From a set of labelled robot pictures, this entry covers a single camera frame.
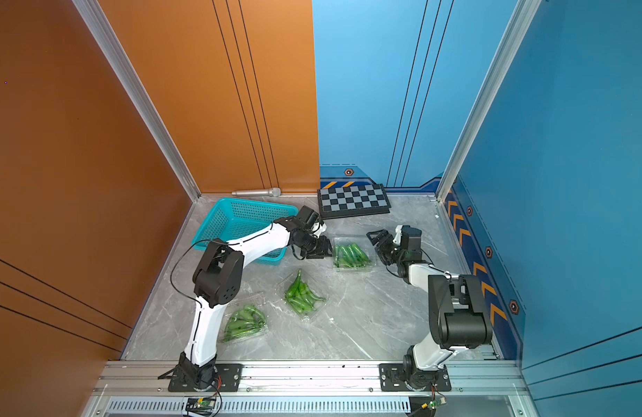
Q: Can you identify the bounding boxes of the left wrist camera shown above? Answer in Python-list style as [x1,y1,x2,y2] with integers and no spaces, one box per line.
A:
[296,206,327,236]

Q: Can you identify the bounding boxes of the left green circuit board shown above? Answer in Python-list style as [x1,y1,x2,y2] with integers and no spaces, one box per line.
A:
[184,397,220,416]

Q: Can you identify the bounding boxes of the right green circuit board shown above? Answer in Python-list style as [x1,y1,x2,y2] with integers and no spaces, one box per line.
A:
[420,395,448,415]

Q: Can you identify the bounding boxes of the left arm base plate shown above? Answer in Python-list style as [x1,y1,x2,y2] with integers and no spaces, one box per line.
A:
[160,363,243,394]

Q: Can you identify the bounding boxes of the clear clamshell container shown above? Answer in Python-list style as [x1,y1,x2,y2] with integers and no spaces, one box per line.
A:
[218,293,270,344]
[276,269,329,322]
[331,236,377,272]

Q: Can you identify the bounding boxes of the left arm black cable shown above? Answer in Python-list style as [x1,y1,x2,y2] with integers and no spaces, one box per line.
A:
[169,239,218,314]

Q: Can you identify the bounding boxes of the black white checkerboard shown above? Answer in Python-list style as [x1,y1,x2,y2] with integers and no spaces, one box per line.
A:
[317,184,391,219]

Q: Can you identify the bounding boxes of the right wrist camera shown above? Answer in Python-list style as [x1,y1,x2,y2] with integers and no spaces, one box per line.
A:
[394,225,422,251]

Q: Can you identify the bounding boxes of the white vent grille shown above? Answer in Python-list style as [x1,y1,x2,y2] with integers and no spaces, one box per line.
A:
[105,397,411,416]

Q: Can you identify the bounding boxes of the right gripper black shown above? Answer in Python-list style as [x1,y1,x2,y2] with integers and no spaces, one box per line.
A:
[366,229,406,266]

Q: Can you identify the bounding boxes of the aluminium front rail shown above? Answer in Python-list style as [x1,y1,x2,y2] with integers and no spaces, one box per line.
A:
[91,360,529,397]

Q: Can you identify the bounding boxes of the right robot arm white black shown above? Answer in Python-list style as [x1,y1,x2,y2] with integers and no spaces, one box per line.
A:
[366,225,493,393]

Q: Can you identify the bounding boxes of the green circuit board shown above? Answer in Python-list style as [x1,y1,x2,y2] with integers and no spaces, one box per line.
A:
[420,395,448,415]
[184,397,220,416]

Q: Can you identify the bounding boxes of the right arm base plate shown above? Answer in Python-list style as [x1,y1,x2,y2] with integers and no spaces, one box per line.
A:
[378,363,452,393]

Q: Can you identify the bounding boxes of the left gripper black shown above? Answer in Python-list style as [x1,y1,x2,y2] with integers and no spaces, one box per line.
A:
[300,232,338,259]

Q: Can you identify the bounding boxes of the green peppers bunch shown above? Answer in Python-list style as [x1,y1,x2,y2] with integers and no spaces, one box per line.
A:
[334,243,372,269]
[284,269,326,316]
[224,304,267,342]

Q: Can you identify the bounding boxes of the teal plastic basket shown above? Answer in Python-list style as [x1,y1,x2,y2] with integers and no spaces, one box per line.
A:
[192,198,298,251]

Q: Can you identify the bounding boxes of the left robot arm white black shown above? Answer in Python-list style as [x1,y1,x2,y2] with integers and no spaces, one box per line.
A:
[174,216,330,391]

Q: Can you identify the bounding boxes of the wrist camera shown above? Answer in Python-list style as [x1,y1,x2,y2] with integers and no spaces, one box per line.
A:
[394,225,422,251]
[296,206,327,236]

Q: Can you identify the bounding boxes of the silver metal cylinder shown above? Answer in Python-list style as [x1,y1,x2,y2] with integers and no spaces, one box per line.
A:
[231,187,282,197]

